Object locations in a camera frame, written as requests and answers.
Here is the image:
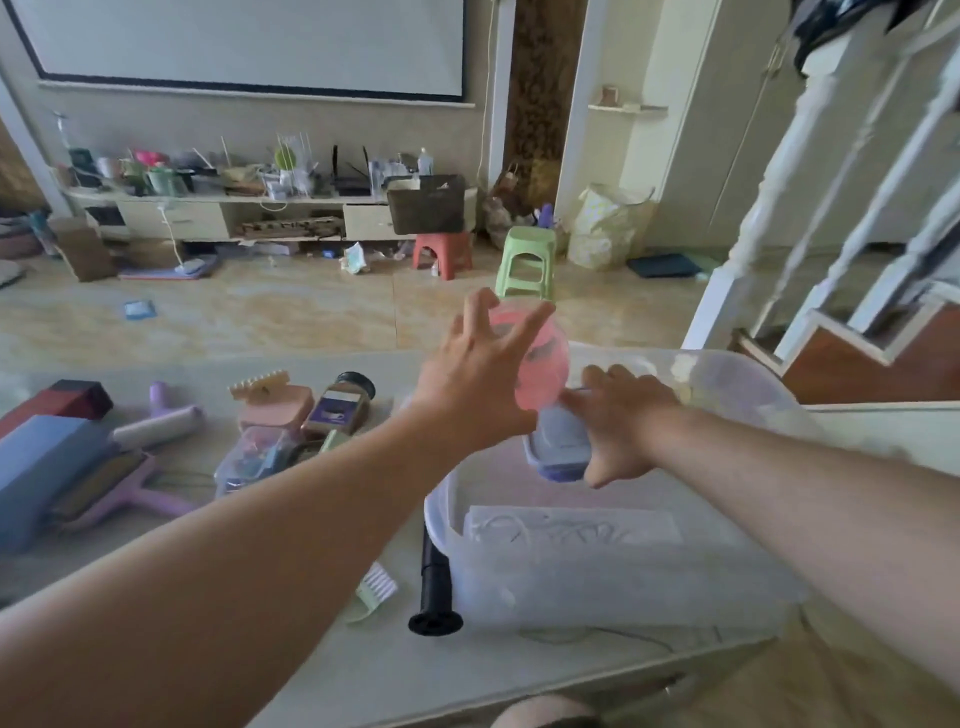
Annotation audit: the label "green plastic stool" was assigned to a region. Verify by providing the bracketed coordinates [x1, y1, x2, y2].
[494, 225, 558, 302]

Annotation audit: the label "brown jar with black lid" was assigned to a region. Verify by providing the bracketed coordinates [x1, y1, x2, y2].
[300, 372, 377, 441]

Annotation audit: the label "clear plastic storage bin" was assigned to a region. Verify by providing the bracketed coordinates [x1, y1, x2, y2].
[423, 343, 822, 640]

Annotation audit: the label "purple flat lint brush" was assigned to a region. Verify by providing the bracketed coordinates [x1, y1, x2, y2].
[51, 451, 198, 535]

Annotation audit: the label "white plastic bag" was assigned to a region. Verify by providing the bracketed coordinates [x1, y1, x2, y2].
[567, 183, 658, 272]

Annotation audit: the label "dark open box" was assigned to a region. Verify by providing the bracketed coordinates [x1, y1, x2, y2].
[386, 174, 468, 237]

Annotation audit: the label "person's right forearm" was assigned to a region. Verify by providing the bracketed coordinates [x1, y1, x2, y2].
[643, 403, 960, 695]

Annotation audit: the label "black cylinder with flange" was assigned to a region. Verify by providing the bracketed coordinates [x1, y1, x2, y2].
[408, 525, 465, 638]

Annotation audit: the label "cream cupboard door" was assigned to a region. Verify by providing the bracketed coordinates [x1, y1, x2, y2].
[643, 0, 815, 252]

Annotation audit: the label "person's knee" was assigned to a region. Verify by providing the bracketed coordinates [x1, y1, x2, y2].
[490, 693, 603, 728]

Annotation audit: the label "pink translucent plastic cup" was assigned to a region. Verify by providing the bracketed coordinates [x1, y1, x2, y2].
[489, 300, 573, 413]

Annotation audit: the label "white wall shelf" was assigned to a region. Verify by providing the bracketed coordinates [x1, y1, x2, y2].
[587, 84, 669, 118]

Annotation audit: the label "purple and white lint roller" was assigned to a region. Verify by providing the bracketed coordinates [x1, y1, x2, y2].
[111, 381, 206, 452]

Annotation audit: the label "person's left forearm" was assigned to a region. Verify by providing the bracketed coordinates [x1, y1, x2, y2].
[0, 408, 470, 728]

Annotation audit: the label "pale green comb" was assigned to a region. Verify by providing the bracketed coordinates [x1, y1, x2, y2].
[345, 562, 399, 624]

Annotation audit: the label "person's right hand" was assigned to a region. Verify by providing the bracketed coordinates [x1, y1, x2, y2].
[558, 365, 681, 489]

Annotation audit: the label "red plastic stool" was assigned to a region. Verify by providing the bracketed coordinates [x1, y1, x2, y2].
[411, 231, 474, 282]

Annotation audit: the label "purple lidded plastic box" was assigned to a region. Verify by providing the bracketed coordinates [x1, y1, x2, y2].
[522, 401, 595, 483]

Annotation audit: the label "person's beige shorts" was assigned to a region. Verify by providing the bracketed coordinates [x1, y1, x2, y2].
[660, 600, 960, 728]

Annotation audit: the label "clutter of cups and bottles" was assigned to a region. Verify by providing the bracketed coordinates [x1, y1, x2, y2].
[51, 111, 438, 202]

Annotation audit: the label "dark blue floor mat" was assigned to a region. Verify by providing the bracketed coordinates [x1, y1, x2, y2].
[625, 252, 704, 281]

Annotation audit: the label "dark hanging garment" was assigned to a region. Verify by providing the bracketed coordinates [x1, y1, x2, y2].
[789, 0, 933, 70]

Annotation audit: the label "purple flat scale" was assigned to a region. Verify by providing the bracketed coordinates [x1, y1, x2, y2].
[118, 254, 220, 283]

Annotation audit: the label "cream television cabinet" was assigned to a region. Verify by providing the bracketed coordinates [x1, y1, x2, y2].
[63, 184, 479, 246]

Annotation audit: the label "person's left hand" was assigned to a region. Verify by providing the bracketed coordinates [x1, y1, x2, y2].
[408, 288, 558, 453]

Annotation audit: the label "dark red box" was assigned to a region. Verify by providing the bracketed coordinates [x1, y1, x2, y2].
[0, 379, 115, 441]

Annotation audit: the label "long blue box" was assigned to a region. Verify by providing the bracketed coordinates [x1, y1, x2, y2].
[0, 414, 115, 555]

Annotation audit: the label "brown cardboard box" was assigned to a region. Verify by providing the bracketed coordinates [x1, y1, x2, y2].
[48, 216, 118, 284]

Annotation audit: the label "white cable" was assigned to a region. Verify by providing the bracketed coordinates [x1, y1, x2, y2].
[156, 204, 190, 273]

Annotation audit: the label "pink plastic box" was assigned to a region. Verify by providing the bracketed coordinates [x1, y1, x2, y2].
[237, 384, 315, 435]

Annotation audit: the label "cream hair claw clip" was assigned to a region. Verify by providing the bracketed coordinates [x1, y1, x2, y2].
[228, 369, 291, 400]

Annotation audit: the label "black router with antennas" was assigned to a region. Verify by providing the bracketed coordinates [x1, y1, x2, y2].
[330, 144, 374, 198]

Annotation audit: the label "white projector screen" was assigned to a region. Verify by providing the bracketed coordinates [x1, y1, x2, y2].
[3, 0, 468, 104]

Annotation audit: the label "white stair railing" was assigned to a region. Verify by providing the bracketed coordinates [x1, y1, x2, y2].
[681, 7, 960, 361]

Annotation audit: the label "clear pouch with small items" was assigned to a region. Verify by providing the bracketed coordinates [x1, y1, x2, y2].
[213, 425, 303, 501]

